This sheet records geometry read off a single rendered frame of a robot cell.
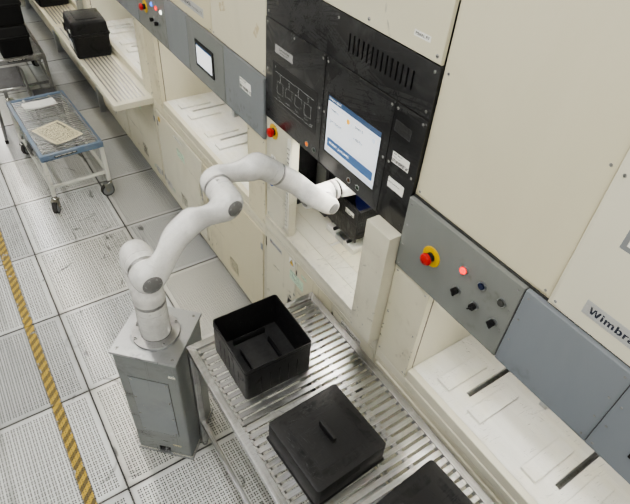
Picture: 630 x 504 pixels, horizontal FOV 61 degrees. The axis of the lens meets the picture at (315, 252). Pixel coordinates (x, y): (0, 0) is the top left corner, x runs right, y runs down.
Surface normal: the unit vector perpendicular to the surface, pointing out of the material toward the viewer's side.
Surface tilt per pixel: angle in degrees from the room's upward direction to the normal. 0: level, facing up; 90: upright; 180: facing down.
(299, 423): 0
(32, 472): 0
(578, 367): 90
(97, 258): 0
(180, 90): 90
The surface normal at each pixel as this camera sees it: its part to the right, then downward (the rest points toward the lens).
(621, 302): -0.83, 0.33
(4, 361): 0.07, -0.74
